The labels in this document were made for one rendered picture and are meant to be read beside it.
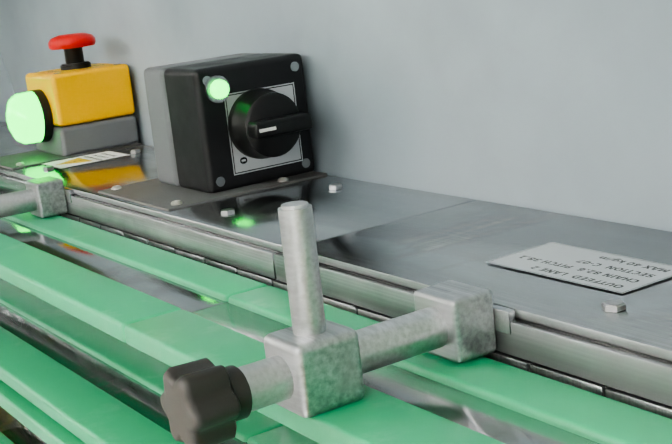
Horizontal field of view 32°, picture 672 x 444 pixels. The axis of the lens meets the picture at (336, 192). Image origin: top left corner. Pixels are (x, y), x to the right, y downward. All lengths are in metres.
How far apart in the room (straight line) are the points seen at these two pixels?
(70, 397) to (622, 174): 0.34
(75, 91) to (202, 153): 0.28
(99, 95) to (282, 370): 0.63
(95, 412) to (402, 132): 0.24
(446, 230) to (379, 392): 0.17
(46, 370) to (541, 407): 0.42
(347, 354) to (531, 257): 0.13
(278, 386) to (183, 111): 0.37
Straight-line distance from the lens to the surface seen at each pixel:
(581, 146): 0.59
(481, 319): 0.45
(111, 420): 0.66
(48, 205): 0.85
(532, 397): 0.42
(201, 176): 0.75
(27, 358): 0.79
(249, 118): 0.73
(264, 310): 0.55
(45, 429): 0.73
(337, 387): 0.42
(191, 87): 0.74
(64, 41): 1.03
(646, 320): 0.43
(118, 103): 1.03
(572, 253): 0.52
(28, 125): 1.01
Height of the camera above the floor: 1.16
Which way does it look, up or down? 32 degrees down
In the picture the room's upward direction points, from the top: 103 degrees counter-clockwise
